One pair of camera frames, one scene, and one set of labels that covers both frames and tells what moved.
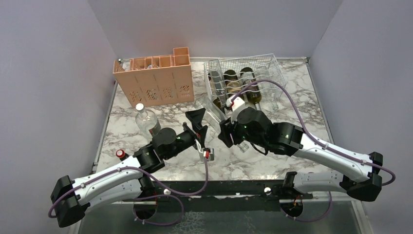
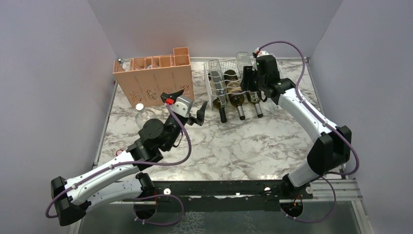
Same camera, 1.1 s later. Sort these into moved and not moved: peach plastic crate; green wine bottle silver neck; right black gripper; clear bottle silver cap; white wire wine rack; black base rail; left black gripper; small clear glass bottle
Moved: left black gripper; small clear glass bottle; right black gripper
Not moved: black base rail; green wine bottle silver neck; white wire wine rack; peach plastic crate; clear bottle silver cap
